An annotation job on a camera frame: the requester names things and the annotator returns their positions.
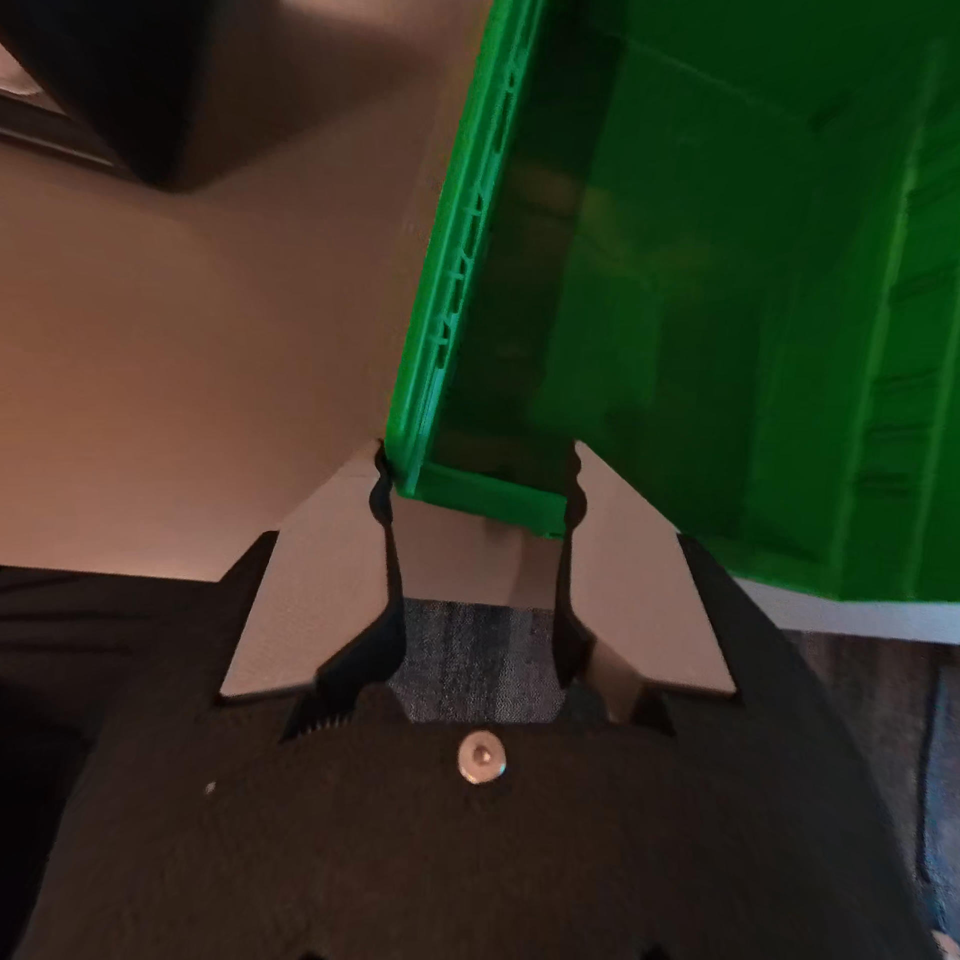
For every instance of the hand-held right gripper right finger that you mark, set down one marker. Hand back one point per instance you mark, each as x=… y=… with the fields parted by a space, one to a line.
x=637 y=600

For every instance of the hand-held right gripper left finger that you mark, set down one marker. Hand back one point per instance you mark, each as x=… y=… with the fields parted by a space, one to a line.
x=315 y=600

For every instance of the green plastic bin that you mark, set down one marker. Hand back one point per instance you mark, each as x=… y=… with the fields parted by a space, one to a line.
x=675 y=262

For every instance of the black drawer cabinet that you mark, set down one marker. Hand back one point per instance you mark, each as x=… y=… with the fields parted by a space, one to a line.
x=135 y=90

